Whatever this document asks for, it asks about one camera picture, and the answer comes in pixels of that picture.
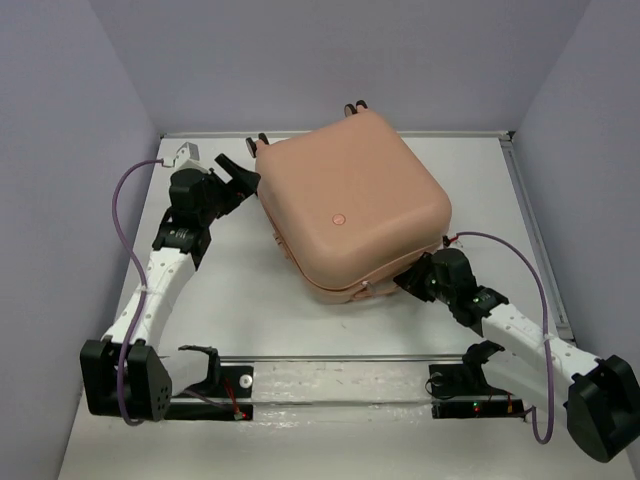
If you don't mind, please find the pink hard-shell suitcase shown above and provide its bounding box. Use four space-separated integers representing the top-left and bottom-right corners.
246 100 452 304

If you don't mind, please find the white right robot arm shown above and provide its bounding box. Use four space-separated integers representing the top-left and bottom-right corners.
394 248 639 463

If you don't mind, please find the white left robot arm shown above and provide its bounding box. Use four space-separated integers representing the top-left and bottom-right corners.
80 154 260 426

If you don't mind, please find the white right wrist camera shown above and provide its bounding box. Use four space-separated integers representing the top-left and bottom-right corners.
442 234 464 249

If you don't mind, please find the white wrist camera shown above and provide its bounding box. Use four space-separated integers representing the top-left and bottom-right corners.
442 234 464 249
161 142 201 168

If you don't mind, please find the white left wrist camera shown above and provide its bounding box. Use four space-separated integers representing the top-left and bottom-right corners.
161 142 201 168

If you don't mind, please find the aluminium table rail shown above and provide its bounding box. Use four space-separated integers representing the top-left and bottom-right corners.
221 354 463 364

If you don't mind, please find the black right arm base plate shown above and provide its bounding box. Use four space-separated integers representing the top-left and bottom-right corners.
425 363 529 420

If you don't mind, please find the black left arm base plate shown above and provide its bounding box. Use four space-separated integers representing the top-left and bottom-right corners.
164 364 254 422

